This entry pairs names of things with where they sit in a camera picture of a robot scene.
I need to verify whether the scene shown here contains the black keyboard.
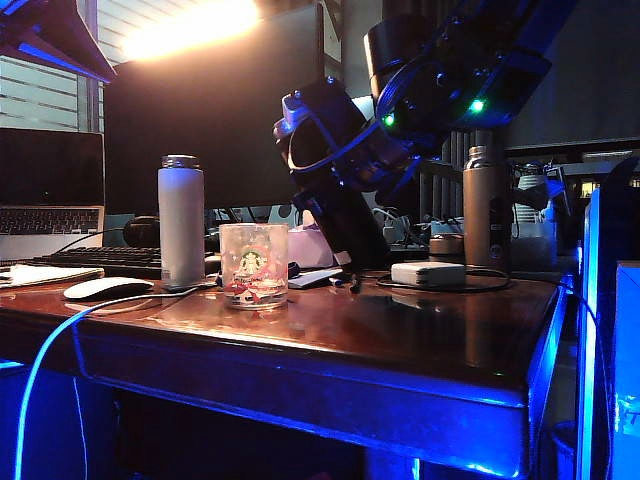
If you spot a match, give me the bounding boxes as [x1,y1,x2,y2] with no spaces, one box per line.
[22,247,164,280]

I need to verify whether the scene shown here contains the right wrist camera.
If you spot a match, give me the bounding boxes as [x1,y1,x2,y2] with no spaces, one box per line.
[272,79,374,171]

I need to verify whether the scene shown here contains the white paper stack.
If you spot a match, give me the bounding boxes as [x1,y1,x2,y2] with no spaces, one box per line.
[0,264,105,291]

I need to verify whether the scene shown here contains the white power adapter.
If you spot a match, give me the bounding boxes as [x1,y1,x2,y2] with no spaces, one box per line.
[390,261,467,289]

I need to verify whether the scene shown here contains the vertical frame post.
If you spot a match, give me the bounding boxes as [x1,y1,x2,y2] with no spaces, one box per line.
[577,189,601,480]

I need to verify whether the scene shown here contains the white cable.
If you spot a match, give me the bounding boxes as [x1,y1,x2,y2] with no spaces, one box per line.
[13,285,201,480]

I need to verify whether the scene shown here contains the flat grey notepad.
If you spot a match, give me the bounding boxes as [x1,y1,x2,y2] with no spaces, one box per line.
[287,267,346,291]

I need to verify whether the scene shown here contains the large black monitor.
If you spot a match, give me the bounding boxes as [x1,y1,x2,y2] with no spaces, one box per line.
[102,2,326,217]

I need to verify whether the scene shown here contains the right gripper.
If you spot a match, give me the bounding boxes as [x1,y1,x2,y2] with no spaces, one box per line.
[291,124,421,224]

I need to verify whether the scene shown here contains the white thermos bottle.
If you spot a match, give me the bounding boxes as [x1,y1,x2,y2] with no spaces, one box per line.
[157,155,206,292]

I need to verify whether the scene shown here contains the window blinds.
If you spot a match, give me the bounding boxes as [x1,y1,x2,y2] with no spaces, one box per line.
[0,0,261,134]

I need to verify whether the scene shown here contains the black thermos bottle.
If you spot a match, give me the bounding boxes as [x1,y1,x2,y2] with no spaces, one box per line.
[289,169,392,271]

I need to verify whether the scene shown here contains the tan metal thermos bottle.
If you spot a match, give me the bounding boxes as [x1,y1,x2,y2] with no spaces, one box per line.
[461,144,514,271]

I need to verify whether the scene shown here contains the white computer mouse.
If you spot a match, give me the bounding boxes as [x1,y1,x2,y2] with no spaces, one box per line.
[63,277,155,302]

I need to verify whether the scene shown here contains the translucent plastic container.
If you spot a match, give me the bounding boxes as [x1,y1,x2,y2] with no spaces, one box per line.
[509,207,559,269]

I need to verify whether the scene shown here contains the small round metal tin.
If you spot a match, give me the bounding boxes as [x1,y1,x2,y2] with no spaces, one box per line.
[428,234,465,257]

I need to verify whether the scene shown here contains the silver laptop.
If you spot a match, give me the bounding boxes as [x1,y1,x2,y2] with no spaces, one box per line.
[0,128,106,262]

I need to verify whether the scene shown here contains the glass cup with green logo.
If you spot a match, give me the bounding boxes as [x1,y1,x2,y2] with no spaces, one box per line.
[218,223,290,311]

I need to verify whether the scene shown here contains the black headphones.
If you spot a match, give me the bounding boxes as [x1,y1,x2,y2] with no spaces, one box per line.
[122,216,161,250]

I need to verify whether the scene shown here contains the black power cable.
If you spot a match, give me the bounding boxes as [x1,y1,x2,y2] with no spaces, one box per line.
[374,267,512,295]

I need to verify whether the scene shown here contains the purple tissue box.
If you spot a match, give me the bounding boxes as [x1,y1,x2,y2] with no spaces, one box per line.
[287,224,336,269]

